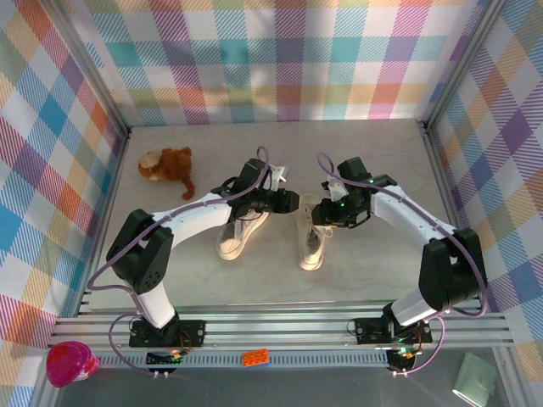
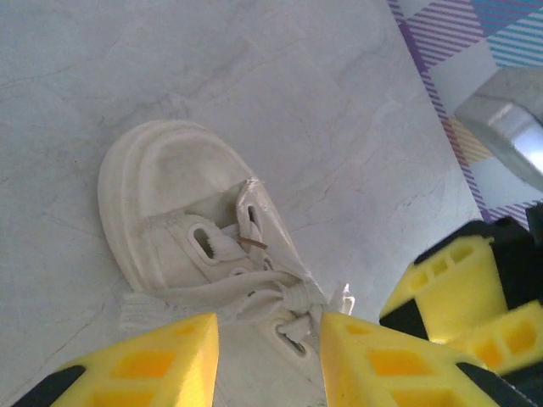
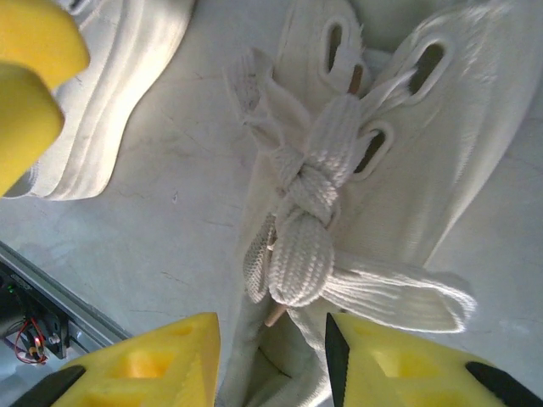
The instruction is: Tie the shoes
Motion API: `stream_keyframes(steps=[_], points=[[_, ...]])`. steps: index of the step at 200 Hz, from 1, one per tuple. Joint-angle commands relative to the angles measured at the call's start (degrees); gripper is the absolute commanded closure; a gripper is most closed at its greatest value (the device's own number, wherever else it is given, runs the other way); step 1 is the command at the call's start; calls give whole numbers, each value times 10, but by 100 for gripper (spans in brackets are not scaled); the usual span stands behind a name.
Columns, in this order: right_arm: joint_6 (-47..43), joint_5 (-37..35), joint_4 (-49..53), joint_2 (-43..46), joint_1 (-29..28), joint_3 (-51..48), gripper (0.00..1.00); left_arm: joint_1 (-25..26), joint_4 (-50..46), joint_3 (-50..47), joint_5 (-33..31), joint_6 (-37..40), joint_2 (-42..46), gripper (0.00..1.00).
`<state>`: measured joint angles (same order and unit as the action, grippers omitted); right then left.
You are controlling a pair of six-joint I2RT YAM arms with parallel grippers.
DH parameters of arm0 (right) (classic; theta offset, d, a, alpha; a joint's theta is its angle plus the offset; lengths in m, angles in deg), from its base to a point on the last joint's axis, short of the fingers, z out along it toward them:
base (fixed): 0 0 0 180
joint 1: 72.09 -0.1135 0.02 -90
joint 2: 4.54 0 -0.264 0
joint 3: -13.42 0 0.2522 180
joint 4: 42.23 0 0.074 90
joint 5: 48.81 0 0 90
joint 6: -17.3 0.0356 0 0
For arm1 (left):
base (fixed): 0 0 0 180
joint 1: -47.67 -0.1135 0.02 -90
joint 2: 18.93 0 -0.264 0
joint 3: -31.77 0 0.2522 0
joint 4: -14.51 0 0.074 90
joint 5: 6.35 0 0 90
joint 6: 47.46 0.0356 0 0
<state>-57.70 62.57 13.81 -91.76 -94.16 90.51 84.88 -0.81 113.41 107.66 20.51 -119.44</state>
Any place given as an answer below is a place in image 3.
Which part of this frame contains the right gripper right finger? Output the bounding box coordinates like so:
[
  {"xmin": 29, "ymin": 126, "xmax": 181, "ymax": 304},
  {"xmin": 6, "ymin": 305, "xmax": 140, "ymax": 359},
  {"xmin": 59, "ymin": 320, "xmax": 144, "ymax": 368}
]
[{"xmin": 324, "ymin": 312, "xmax": 543, "ymax": 407}]

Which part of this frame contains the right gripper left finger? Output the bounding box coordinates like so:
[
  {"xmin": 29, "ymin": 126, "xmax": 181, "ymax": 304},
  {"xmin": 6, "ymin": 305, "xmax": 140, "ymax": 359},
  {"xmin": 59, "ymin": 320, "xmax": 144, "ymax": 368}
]
[{"xmin": 10, "ymin": 312, "xmax": 221, "ymax": 407}]

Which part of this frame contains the white canvas shoe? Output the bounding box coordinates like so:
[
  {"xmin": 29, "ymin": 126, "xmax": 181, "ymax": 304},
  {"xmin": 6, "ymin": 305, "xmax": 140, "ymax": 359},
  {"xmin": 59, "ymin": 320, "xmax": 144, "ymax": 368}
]
[
  {"xmin": 3, "ymin": 0, "xmax": 197, "ymax": 201},
  {"xmin": 216, "ymin": 0, "xmax": 543, "ymax": 407}
]

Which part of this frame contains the white sneaker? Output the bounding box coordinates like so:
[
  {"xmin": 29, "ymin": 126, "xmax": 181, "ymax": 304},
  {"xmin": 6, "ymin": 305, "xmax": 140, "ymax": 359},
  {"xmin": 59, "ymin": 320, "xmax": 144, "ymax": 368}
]
[{"xmin": 223, "ymin": 46, "xmax": 479, "ymax": 334}]

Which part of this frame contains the aluminium rail frame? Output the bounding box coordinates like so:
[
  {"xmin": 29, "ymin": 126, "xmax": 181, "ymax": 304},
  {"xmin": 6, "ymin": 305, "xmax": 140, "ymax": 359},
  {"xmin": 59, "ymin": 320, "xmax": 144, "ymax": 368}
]
[{"xmin": 0, "ymin": 241, "xmax": 132, "ymax": 357}]

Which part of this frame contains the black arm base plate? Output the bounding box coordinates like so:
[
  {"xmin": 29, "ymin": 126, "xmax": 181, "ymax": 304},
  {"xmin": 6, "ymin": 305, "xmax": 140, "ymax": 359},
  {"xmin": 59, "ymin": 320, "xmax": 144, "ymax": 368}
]
[{"xmin": 0, "ymin": 262, "xmax": 71, "ymax": 365}]

